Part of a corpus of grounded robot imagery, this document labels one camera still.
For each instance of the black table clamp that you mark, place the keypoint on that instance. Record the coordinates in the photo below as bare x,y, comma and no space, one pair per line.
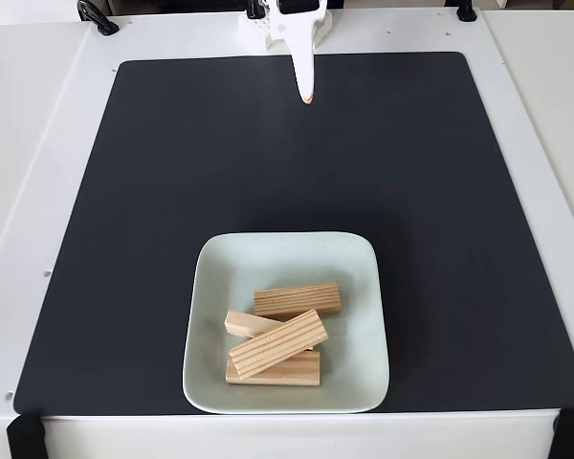
466,12
98,19

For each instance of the black base clamp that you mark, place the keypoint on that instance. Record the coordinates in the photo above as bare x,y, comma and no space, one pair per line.
254,8

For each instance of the black rubber mat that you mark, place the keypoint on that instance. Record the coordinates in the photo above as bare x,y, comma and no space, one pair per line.
124,287

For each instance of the pale green square plate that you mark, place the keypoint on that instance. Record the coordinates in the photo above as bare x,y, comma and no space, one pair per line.
359,287

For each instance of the wooden block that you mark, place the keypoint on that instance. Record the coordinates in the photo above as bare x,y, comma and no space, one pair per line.
243,324
301,373
299,299
280,342

